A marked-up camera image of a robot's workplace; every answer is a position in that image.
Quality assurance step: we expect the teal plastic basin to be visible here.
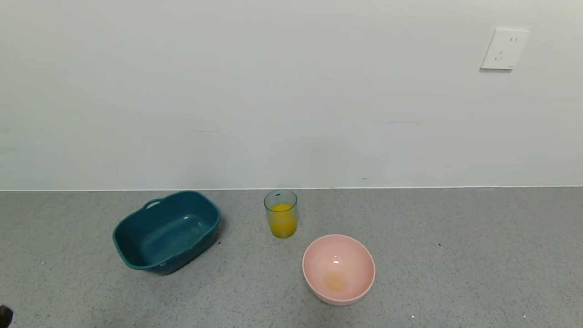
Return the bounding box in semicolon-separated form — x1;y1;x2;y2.
113;190;222;276

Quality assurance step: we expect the ribbed clear glass cup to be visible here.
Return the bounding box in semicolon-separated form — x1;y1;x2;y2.
264;190;298;239

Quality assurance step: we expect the white wall socket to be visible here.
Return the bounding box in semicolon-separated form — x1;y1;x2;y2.
480;29;530;71

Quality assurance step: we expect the pink bowl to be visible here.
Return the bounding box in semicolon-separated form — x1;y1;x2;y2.
302;234;376;306

